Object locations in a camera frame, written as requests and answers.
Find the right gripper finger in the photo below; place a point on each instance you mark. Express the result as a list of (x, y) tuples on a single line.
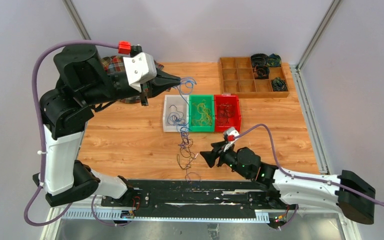
[(219, 146), (210, 157)]

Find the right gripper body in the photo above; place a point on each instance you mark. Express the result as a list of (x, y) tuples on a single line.
[(229, 157)]

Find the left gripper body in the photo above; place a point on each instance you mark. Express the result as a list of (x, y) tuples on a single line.
[(117, 91)]

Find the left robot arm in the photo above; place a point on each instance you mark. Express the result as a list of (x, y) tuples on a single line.
[(83, 89)]

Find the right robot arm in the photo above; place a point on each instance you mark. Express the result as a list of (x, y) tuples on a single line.
[(340, 193)]

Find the plaid cloth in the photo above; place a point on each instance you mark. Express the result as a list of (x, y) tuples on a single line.
[(115, 64)]

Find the red plastic bin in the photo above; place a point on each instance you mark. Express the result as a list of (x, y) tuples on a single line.
[(227, 112)]

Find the green plastic bin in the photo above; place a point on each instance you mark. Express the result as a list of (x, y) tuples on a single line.
[(201, 113)]

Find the white plastic bin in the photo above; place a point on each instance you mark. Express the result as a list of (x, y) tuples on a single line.
[(175, 117)]

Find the wooden compartment tray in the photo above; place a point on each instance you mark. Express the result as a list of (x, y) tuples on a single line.
[(249, 78)]

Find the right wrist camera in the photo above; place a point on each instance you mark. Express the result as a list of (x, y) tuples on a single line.
[(230, 136)]

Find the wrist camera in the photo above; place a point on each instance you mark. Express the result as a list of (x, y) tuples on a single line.
[(230, 136), (139, 70)]

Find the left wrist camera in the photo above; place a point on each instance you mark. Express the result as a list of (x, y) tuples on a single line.
[(139, 70)]

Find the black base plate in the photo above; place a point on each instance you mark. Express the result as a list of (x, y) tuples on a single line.
[(198, 199)]

